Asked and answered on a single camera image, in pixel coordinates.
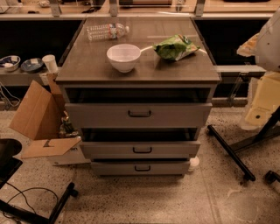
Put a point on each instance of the grey drawer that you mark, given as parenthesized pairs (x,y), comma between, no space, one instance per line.
(140,168)
(138,115)
(142,150)

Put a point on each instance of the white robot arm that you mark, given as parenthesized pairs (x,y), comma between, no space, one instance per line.
(265,47)

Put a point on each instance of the grey drawer cabinet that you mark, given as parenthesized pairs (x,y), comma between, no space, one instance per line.
(88,77)

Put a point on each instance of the grey top drawer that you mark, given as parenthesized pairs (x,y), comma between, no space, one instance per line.
(138,115)

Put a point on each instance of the grey bottom drawer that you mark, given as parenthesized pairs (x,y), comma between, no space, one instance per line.
(140,168)

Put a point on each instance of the white bowl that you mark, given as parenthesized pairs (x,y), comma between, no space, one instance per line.
(123,57)

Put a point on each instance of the green chip bag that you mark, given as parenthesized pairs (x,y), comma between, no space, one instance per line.
(175,47)

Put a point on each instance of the white box under cardboard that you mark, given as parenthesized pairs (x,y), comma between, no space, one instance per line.
(73,156)

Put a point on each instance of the clear plastic water bottle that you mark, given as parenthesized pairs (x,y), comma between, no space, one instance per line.
(106,31)

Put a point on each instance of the brown cardboard box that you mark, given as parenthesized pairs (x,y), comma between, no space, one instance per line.
(38,117)

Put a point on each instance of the white paper cup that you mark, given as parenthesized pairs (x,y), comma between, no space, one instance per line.
(50,63)

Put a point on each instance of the black stand base left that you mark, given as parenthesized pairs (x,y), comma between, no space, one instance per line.
(36,205)

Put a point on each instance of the black stand base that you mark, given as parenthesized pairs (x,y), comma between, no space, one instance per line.
(269,130)
(36,205)

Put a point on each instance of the blue patterned bowl right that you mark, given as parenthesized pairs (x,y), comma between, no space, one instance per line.
(32,65)

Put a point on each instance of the blue patterned bowl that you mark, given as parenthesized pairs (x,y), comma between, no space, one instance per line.
(10,63)
(32,65)

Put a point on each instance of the black stand base right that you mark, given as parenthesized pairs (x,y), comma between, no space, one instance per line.
(269,130)

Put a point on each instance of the grey low shelf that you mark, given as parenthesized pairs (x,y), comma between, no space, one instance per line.
(21,78)

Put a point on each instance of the black chair seat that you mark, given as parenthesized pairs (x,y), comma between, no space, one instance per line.
(9,148)

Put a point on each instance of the blue patterned bowl left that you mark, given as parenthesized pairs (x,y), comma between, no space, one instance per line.
(10,63)

